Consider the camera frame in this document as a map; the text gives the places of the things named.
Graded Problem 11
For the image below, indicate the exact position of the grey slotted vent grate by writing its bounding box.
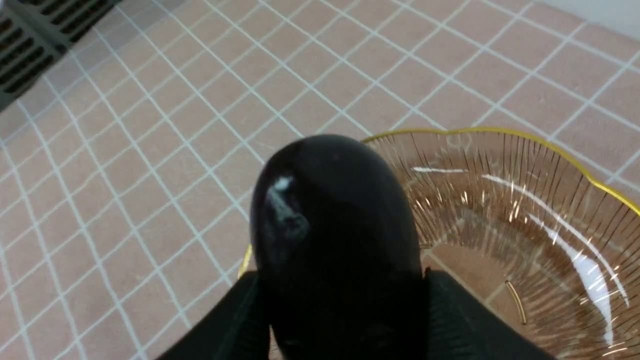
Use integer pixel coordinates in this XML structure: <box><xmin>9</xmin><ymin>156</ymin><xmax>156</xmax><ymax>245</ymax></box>
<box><xmin>0</xmin><ymin>0</ymin><xmax>119</xmax><ymax>110</ymax></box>

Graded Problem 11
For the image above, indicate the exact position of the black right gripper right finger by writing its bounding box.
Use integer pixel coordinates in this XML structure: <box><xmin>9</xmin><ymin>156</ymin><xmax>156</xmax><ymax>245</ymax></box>
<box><xmin>425</xmin><ymin>269</ymin><xmax>554</xmax><ymax>360</ymax></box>

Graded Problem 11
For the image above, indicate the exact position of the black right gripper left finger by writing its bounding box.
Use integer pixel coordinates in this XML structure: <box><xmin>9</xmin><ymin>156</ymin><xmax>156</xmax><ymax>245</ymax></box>
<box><xmin>158</xmin><ymin>271</ymin><xmax>271</xmax><ymax>360</ymax></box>

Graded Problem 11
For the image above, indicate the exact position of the gold-rimmed ribbed glass bowl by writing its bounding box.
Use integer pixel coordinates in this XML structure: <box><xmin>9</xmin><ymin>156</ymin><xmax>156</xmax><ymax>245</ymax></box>
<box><xmin>237</xmin><ymin>127</ymin><xmax>640</xmax><ymax>360</ymax></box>

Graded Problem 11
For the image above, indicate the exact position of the dark purple eggplant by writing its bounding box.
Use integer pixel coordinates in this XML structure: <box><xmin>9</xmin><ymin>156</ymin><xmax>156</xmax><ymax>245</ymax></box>
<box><xmin>250</xmin><ymin>134</ymin><xmax>426</xmax><ymax>360</ymax></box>

